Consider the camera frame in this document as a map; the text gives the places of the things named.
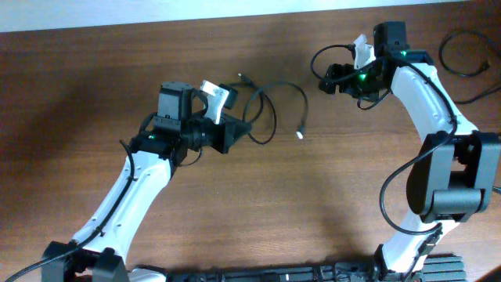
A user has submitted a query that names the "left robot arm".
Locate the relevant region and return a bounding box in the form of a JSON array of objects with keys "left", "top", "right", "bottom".
[{"left": 41, "top": 81, "right": 251, "bottom": 281}]

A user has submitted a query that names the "black usb cable separated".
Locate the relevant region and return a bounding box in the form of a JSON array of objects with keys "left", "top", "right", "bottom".
[{"left": 438, "top": 28, "right": 501, "bottom": 105}]

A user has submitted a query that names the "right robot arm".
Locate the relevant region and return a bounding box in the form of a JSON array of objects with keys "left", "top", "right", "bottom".
[{"left": 319, "top": 21, "right": 500, "bottom": 281}]

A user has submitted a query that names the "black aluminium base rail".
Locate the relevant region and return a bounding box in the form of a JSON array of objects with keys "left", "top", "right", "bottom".
[{"left": 165, "top": 255, "right": 467, "bottom": 282}]

